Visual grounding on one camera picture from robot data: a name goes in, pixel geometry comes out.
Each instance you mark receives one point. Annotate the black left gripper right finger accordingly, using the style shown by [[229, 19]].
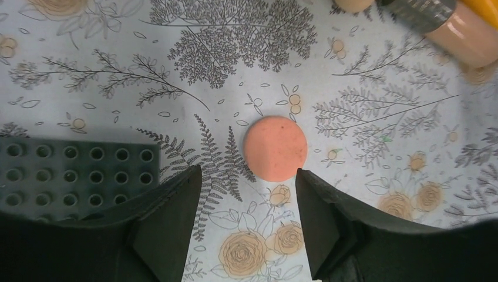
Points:
[[348, 240]]

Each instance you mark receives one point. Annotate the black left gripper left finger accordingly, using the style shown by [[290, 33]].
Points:
[[143, 239]]

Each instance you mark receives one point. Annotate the orange round makeup puff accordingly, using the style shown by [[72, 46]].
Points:
[[274, 148]]

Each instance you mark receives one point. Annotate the beige makeup sponge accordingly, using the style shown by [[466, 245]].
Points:
[[354, 6]]

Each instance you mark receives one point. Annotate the beige foundation bottle grey cap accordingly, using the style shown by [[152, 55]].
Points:
[[451, 25]]

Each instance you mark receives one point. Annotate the dark grey brick baseplate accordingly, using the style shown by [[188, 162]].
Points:
[[54, 180]]

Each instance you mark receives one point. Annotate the orange white cream tube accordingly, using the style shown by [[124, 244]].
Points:
[[486, 9]]

